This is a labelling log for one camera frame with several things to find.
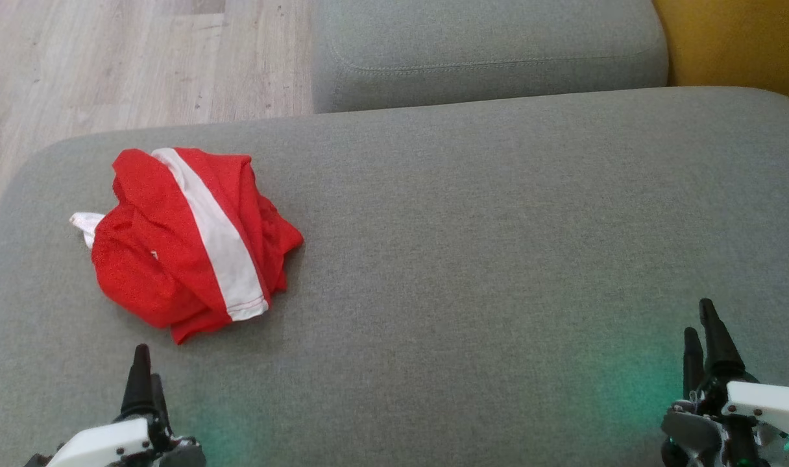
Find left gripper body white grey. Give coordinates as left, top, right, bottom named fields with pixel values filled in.
left=23, top=417, right=207, bottom=467

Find yellow sofa back cushion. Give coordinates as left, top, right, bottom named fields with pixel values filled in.
left=653, top=0, right=789, bottom=108

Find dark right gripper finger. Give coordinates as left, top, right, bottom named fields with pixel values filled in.
left=699, top=298, right=747, bottom=382
left=683, top=327, right=707, bottom=400

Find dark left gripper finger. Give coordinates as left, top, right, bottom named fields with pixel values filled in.
left=121, top=344, right=158, bottom=421
left=151, top=374, right=173, bottom=437

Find red shorts with white trim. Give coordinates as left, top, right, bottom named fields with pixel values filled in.
left=112, top=147, right=304, bottom=323

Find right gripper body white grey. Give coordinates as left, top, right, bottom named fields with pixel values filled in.
left=661, top=370, right=789, bottom=467

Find red jersey with white sleeves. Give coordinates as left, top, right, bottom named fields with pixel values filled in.
left=70, top=195, right=239, bottom=346

